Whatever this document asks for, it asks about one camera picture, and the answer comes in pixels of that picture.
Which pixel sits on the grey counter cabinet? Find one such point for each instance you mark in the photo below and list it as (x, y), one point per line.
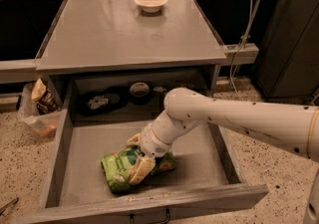
(88, 36)

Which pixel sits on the black round can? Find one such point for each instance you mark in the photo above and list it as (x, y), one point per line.
(140, 93)

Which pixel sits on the black drawer handle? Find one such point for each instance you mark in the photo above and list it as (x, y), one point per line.
(160, 216)

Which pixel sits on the white bowl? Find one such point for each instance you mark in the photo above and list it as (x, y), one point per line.
(150, 6)

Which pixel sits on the black flat pouch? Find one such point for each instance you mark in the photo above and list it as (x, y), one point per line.
(111, 99)

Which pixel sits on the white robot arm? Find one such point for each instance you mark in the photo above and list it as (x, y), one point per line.
(291, 128)

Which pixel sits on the grey open drawer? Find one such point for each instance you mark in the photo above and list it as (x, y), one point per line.
(75, 189)

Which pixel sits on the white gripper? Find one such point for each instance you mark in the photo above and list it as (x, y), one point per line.
(150, 142)

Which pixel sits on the crumpled white wrapper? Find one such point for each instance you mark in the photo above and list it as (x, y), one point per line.
(160, 89)

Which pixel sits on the clear plastic bin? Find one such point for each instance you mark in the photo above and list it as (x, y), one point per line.
(43, 124)

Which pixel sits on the dark grey cabinet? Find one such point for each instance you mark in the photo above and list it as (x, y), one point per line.
(288, 62)

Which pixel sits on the green rice chip bag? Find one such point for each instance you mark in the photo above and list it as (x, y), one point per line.
(116, 167)

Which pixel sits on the brown snack bag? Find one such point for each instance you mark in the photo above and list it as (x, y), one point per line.
(43, 98)

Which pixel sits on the metal pole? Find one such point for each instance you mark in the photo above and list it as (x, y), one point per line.
(252, 12)

